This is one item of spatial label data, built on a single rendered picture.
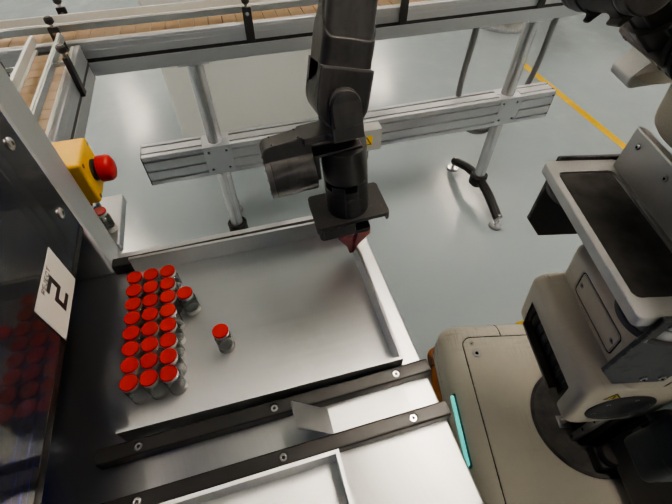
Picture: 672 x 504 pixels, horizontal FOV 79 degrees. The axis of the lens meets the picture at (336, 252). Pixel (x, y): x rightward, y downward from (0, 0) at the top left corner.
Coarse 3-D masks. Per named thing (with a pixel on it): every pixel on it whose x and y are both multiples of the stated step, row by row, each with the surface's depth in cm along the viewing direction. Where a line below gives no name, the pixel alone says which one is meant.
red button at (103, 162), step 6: (96, 156) 61; (102, 156) 61; (108, 156) 61; (96, 162) 60; (102, 162) 60; (108, 162) 61; (114, 162) 63; (96, 168) 60; (102, 168) 60; (108, 168) 61; (114, 168) 62; (102, 174) 61; (108, 174) 61; (114, 174) 62; (102, 180) 61; (108, 180) 62
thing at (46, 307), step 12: (48, 252) 44; (48, 264) 44; (60, 264) 46; (48, 276) 43; (60, 276) 46; (72, 276) 49; (72, 288) 48; (36, 300) 40; (48, 300) 42; (36, 312) 40; (48, 312) 42; (60, 312) 44; (48, 324) 41; (60, 324) 44
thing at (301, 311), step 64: (192, 256) 64; (256, 256) 65; (320, 256) 65; (192, 320) 58; (256, 320) 58; (320, 320) 58; (384, 320) 55; (192, 384) 52; (256, 384) 52; (320, 384) 50
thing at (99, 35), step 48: (240, 0) 115; (288, 0) 113; (384, 0) 123; (432, 0) 123; (480, 0) 125; (528, 0) 129; (0, 48) 102; (48, 48) 103; (96, 48) 106; (144, 48) 109; (192, 48) 112; (240, 48) 116; (288, 48) 120
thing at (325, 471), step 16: (288, 464) 43; (304, 464) 44; (320, 464) 45; (336, 464) 46; (240, 480) 42; (256, 480) 43; (272, 480) 45; (288, 480) 45; (304, 480) 45; (320, 480) 45; (336, 480) 45; (192, 496) 41; (208, 496) 42; (224, 496) 44; (240, 496) 44; (256, 496) 44; (272, 496) 44; (288, 496) 44; (304, 496) 44; (320, 496) 44; (336, 496) 44
